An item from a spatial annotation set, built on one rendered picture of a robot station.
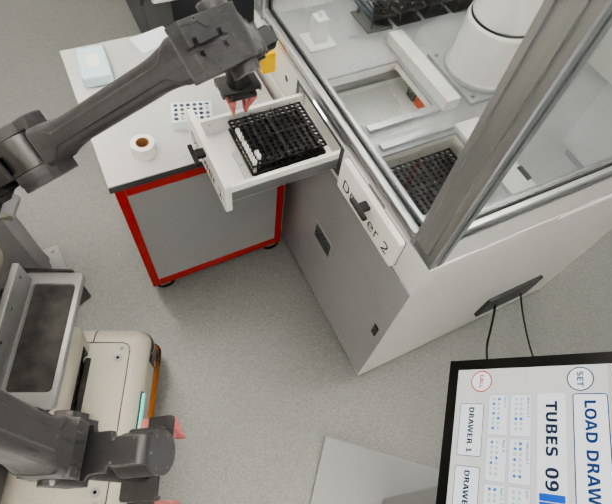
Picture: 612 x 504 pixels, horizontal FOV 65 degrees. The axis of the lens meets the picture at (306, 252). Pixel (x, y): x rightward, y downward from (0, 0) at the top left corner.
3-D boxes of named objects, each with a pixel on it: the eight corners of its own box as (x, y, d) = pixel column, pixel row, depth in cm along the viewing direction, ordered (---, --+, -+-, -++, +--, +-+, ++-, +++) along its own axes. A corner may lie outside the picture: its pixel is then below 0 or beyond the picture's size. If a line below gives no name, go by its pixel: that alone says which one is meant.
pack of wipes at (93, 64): (115, 84, 154) (112, 72, 151) (84, 89, 152) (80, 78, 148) (107, 54, 161) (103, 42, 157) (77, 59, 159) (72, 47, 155)
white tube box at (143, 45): (146, 66, 160) (142, 53, 155) (132, 52, 163) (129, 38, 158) (178, 52, 165) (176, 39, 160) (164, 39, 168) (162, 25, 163)
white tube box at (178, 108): (173, 131, 147) (171, 122, 143) (172, 111, 151) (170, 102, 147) (214, 128, 149) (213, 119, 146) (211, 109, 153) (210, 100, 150)
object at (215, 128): (230, 203, 126) (229, 189, 121) (197, 135, 137) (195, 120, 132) (360, 160, 138) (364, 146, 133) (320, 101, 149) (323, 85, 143)
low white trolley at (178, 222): (156, 299, 199) (107, 187, 134) (116, 189, 225) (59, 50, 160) (282, 252, 216) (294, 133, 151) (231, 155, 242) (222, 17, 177)
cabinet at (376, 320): (355, 384, 189) (412, 301, 120) (253, 191, 232) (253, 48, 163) (536, 296, 217) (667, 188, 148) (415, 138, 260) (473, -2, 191)
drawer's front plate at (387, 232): (388, 267, 123) (400, 245, 113) (336, 184, 135) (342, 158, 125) (394, 265, 123) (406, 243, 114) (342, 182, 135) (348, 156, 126)
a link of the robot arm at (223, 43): (188, -7, 55) (232, 76, 59) (232, -11, 67) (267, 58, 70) (-26, 144, 74) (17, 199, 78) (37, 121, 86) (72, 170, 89)
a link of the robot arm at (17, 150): (-30, 162, 76) (-7, 191, 77) (7, 136, 71) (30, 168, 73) (14, 144, 83) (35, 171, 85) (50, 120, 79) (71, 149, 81)
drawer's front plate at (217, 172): (226, 213, 126) (224, 187, 117) (190, 137, 139) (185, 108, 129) (232, 211, 127) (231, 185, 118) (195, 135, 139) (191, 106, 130)
